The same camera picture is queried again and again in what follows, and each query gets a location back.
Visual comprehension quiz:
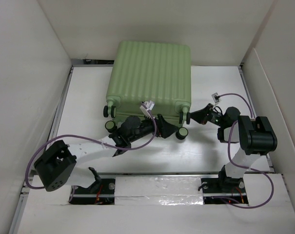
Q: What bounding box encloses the purple cable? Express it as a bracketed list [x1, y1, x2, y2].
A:
[219, 93, 275, 210]
[24, 103, 159, 203]

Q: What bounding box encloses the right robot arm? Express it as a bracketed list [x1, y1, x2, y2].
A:
[190, 103, 277, 192]

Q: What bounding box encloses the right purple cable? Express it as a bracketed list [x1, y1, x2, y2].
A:
[219, 93, 275, 210]

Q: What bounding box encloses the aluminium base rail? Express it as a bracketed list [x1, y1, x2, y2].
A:
[20, 172, 289, 207]

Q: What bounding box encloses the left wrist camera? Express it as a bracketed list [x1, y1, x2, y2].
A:
[140, 100, 155, 118]

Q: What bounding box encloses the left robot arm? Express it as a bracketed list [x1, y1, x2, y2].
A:
[34, 114, 179, 193]

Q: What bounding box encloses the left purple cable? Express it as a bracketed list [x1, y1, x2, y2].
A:
[24, 103, 159, 203]

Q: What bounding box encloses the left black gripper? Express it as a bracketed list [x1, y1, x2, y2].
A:
[128, 111, 177, 143]

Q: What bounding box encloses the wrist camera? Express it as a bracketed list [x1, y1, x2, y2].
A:
[211, 93, 220, 103]
[140, 100, 155, 118]

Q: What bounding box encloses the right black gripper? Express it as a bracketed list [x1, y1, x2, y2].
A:
[187, 103, 225, 127]

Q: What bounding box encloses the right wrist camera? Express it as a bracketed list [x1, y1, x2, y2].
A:
[211, 93, 220, 103]

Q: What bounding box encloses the green hard-shell suitcase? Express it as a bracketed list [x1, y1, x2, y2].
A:
[103, 40, 191, 127]

